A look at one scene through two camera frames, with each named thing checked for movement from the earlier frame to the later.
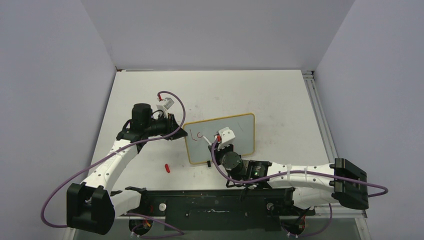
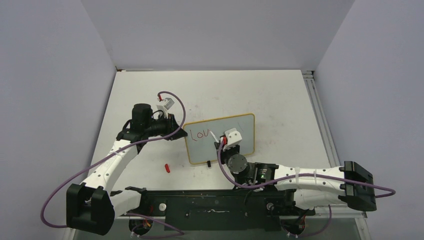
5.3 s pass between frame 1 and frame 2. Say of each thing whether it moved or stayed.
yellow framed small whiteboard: stayed
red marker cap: stayed
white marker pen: moved
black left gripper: stayed
